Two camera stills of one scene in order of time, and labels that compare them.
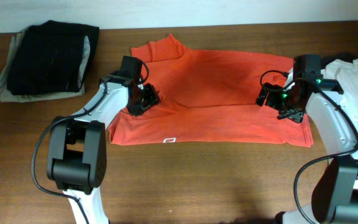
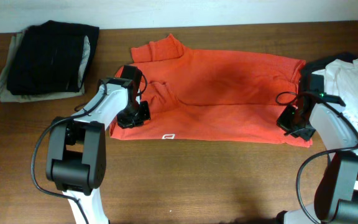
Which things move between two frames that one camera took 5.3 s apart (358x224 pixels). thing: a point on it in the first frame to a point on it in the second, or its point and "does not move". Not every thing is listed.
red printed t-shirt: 206,96 does not move
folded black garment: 47,58 does not move
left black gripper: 154,98 to 124,122
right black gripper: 294,115 to 283,121
